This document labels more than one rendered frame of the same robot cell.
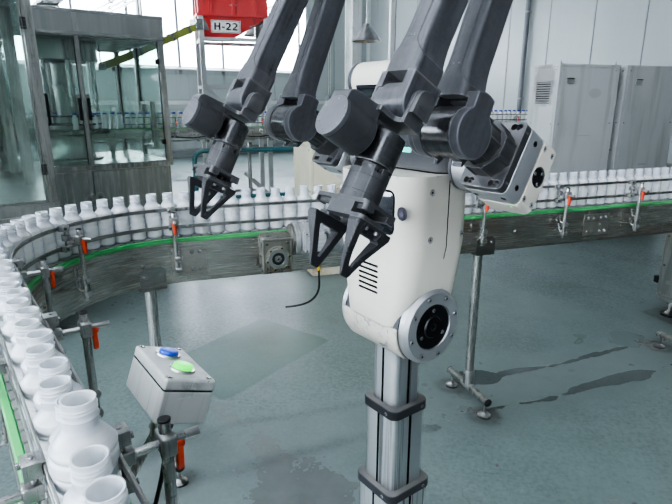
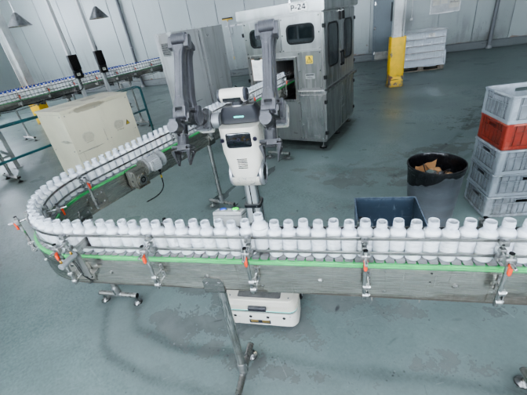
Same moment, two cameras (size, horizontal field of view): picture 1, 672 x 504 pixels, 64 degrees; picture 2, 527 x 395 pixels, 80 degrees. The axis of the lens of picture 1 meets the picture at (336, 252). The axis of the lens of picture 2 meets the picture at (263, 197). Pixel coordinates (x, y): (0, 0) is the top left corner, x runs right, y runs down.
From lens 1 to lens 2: 1.03 m
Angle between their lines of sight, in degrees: 37
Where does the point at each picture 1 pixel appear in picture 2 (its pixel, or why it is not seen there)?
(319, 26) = (190, 76)
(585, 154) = (198, 78)
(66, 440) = (261, 224)
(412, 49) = (270, 92)
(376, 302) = (248, 171)
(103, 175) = not seen: outside the picture
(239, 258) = (120, 187)
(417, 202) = (257, 133)
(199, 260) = (103, 197)
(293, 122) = (198, 117)
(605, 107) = (198, 52)
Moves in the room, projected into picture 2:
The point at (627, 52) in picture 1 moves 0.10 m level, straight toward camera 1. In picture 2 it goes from (180, 12) to (180, 12)
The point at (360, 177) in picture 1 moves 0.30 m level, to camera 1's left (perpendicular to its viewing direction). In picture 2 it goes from (272, 132) to (219, 155)
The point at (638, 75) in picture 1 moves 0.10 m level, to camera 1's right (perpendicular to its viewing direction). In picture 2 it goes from (205, 32) to (209, 31)
